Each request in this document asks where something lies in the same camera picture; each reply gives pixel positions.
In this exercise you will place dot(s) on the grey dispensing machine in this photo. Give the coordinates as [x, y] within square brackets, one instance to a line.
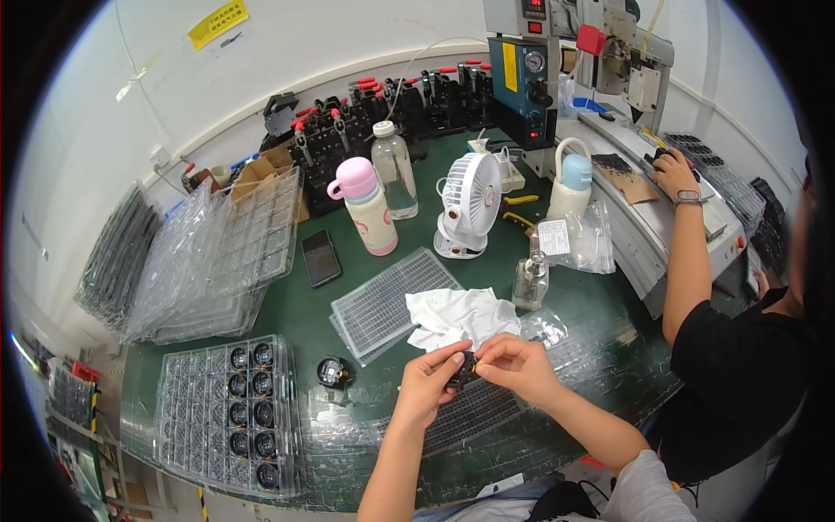
[642, 163]

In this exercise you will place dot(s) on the black smartphone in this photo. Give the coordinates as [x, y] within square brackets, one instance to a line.
[321, 258]

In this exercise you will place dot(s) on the brown cardboard sheet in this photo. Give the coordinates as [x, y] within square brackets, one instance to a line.
[625, 179]

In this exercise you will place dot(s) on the white desk fan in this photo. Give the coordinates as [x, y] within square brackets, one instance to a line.
[467, 205]

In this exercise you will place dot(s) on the row of black clamp jigs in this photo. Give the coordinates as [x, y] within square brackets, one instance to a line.
[391, 114]

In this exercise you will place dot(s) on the yellow wall sign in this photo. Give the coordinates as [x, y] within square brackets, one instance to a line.
[217, 23]

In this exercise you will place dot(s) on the small black round component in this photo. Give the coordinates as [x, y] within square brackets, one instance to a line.
[466, 372]

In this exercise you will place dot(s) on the person's right hand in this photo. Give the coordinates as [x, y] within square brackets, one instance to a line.
[522, 369]

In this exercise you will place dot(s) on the person's body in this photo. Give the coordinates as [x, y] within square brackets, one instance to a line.
[642, 492]

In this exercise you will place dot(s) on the blue plastic tray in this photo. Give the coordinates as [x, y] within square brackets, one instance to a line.
[589, 104]

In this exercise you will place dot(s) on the blue controller box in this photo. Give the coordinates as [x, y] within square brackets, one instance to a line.
[522, 91]

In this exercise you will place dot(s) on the clear tray of round components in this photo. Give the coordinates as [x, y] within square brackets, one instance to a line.
[225, 417]

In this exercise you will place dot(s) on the stack of black part trays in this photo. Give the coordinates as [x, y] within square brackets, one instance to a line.
[737, 189]

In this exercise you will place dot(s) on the white power strip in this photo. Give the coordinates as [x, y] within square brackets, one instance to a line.
[509, 168]

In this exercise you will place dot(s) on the blue lid white bottle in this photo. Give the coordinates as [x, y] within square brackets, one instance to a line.
[571, 183]

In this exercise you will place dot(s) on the white cloth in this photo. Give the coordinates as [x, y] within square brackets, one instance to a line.
[460, 316]

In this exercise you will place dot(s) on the small clear plastic bag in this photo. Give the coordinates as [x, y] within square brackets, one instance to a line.
[545, 327]

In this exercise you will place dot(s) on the cluttered storage rack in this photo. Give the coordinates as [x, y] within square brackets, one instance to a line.
[72, 408]

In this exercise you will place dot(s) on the clear plastic water bottle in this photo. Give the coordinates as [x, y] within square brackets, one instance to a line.
[395, 171]

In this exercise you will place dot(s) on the person's left hand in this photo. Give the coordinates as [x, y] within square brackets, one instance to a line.
[421, 388]

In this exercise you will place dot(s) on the white cup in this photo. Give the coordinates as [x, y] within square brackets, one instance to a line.
[220, 175]

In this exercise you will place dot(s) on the clear grid tray small parts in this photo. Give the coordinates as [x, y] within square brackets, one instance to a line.
[385, 306]
[473, 411]

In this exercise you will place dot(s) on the labelled clear plastic bag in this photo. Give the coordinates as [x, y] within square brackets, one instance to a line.
[582, 240]

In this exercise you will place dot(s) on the pink lid thermos bottle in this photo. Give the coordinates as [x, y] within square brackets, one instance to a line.
[366, 209]

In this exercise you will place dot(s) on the glass dispenser bottle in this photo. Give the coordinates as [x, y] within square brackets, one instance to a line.
[530, 282]

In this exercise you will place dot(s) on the cardboard box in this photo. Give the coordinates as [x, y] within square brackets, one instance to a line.
[267, 175]

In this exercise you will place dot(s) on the stack of clear plastic trays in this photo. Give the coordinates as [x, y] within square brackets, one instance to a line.
[215, 261]

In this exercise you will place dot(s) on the white wall socket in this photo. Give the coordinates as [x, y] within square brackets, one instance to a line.
[160, 157]

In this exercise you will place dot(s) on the stack of dark trays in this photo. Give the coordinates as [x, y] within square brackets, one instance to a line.
[117, 258]

